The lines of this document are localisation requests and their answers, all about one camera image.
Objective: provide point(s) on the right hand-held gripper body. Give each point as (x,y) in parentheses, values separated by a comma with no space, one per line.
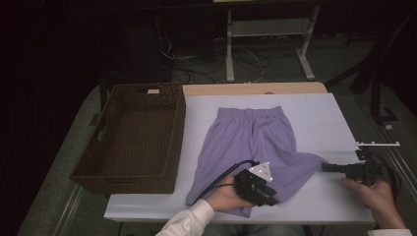
(362,171)

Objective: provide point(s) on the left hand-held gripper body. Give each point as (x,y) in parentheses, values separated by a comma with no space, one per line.
(250,183)

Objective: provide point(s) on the purple pants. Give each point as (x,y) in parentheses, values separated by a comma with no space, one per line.
(249,141)

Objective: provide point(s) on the brown wicker basket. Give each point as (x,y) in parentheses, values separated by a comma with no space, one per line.
(131,141)

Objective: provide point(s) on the person's left hand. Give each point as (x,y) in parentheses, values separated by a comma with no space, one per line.
(226,196)

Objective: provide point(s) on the person's right hand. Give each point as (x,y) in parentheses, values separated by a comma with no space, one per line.
(380,203)

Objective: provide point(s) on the white table sheet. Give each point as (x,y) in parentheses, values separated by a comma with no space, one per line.
(314,124)

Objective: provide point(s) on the small white floor object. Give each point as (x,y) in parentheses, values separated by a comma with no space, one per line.
(388,127)

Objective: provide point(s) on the dark metal stand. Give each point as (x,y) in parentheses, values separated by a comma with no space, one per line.
(375,82)

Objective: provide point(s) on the white metal stand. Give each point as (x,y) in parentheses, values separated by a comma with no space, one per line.
(268,28)

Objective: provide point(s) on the metal floor rail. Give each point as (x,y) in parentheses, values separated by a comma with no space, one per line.
(406,170)
(70,209)

